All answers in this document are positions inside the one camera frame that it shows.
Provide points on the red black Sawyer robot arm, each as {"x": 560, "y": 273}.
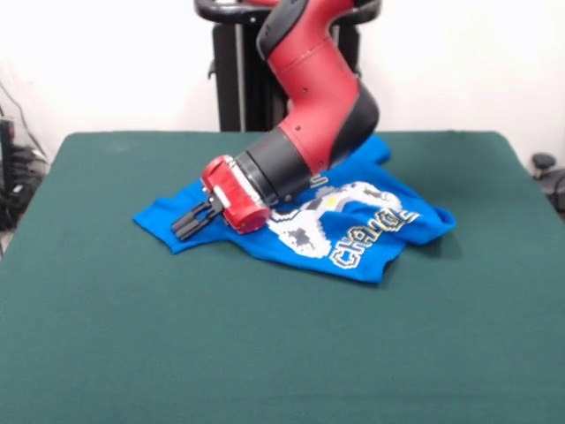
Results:
{"x": 318, "y": 101}

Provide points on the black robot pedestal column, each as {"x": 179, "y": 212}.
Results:
{"x": 238, "y": 70}

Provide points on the dark green table cloth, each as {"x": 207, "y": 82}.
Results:
{"x": 220, "y": 344}

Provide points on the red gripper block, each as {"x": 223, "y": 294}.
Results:
{"x": 234, "y": 194}

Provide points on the blue printed t-shirt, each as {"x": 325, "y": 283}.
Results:
{"x": 353, "y": 252}

